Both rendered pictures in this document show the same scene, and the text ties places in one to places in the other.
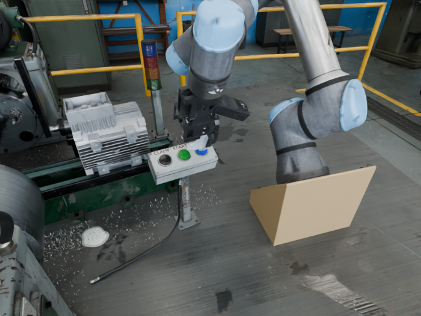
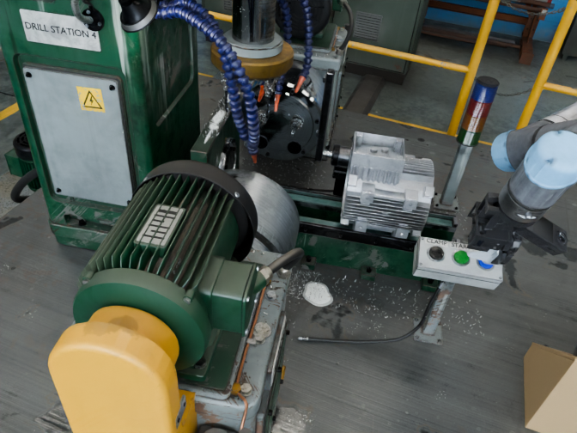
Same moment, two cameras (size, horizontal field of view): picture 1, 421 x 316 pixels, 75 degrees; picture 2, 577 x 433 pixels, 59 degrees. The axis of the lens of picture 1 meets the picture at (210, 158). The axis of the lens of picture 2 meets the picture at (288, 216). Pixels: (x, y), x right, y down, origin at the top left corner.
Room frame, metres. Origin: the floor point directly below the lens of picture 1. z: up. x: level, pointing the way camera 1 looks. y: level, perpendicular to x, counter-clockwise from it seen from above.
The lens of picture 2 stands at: (-0.27, -0.03, 1.76)
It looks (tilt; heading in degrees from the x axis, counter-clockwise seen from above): 39 degrees down; 32
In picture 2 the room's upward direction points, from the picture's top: 6 degrees clockwise
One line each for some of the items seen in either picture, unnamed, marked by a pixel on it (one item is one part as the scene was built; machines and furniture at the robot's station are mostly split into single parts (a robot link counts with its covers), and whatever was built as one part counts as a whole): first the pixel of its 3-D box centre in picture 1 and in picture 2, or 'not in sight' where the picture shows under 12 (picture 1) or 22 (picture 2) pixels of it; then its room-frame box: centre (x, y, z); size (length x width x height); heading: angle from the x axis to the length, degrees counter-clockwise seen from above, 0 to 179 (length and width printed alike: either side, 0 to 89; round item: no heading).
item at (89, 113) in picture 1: (90, 113); (376, 158); (0.72, 0.35, 1.11); 0.12 x 0.11 x 0.07; 117
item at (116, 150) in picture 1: (111, 137); (385, 192); (0.74, 0.31, 1.02); 0.20 x 0.19 x 0.19; 117
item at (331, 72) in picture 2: (35, 100); (324, 117); (0.78, 0.54, 1.12); 0.04 x 0.03 x 0.26; 115
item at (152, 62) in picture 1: (150, 60); (479, 106); (1.11, 0.24, 1.14); 0.06 x 0.06 x 0.04
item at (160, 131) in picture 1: (155, 92); (464, 147); (1.11, 0.24, 1.01); 0.08 x 0.08 x 0.42; 25
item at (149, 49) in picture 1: (149, 49); (484, 90); (1.11, 0.24, 1.19); 0.06 x 0.06 x 0.04
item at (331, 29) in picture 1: (310, 42); not in sight; (5.29, -1.83, 0.22); 1.40 x 0.33 x 0.43; 103
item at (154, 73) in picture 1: (152, 71); (474, 120); (1.11, 0.24, 1.10); 0.06 x 0.06 x 0.04
